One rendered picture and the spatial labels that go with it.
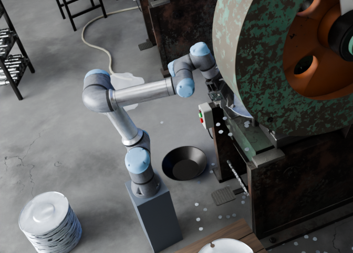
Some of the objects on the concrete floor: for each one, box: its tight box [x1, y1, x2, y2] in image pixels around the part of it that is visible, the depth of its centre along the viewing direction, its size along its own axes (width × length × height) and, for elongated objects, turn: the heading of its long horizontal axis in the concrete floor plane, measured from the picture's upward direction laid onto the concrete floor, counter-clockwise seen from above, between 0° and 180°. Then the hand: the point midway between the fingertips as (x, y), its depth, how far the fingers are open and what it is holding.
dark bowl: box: [162, 146, 207, 181], centre depth 280 cm, size 30×30×7 cm
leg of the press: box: [246, 124, 353, 251], centre depth 210 cm, size 92×12×90 cm, turn 119°
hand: (230, 105), depth 201 cm, fingers closed
